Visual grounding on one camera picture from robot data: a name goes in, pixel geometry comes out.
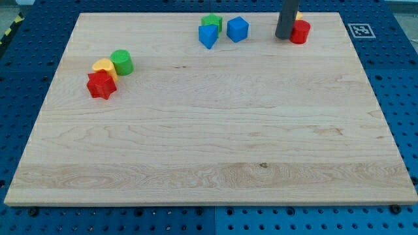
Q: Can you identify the yellow black hazard tape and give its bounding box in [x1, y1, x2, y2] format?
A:
[1, 12, 25, 46]

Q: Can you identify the red cylinder block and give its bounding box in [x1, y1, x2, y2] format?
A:
[289, 20, 311, 44]

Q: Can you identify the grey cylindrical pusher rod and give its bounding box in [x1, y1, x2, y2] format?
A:
[275, 0, 301, 40]

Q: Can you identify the red star block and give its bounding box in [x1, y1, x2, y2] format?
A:
[86, 71, 117, 100]

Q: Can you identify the yellow block behind rod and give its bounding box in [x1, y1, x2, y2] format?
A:
[296, 12, 303, 20]

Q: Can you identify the green star block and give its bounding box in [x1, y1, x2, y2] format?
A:
[201, 13, 223, 33]

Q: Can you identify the blue triangular prism block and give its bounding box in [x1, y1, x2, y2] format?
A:
[199, 25, 218, 50]

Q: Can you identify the yellow heart block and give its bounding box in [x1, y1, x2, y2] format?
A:
[91, 58, 119, 82]

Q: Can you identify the blue cube block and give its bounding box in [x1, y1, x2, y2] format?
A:
[227, 16, 249, 42]

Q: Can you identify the green cylinder block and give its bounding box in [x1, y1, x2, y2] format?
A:
[110, 50, 134, 76]

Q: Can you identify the white fiducial marker tag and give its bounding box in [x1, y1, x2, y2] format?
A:
[348, 23, 376, 39]

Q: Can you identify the light wooden board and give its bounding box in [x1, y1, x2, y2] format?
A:
[5, 12, 417, 207]

